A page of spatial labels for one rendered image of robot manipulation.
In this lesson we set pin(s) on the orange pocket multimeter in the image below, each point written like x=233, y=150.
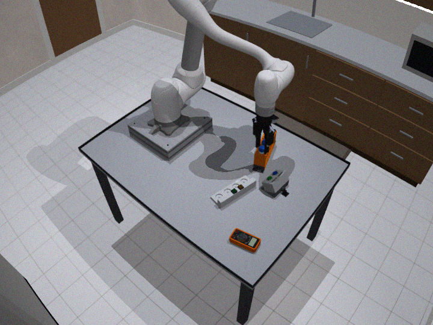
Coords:
x=245, y=240

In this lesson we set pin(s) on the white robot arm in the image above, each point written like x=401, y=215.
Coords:
x=168, y=96

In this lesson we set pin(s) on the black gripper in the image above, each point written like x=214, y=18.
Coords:
x=263, y=123

